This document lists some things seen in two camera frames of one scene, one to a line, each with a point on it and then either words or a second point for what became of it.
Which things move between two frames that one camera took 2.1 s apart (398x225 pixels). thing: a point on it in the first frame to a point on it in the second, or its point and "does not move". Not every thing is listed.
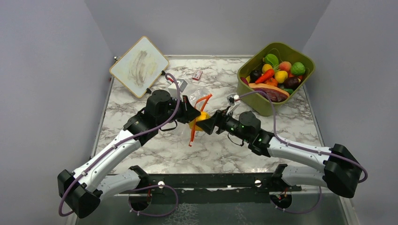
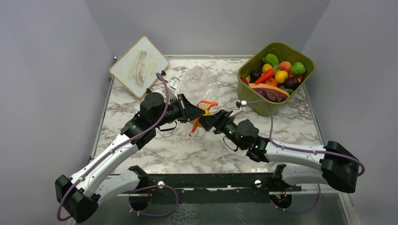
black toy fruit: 255,74 does not move
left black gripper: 189,112 does not move
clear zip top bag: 201,98 to 199,85
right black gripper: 218,119 does not move
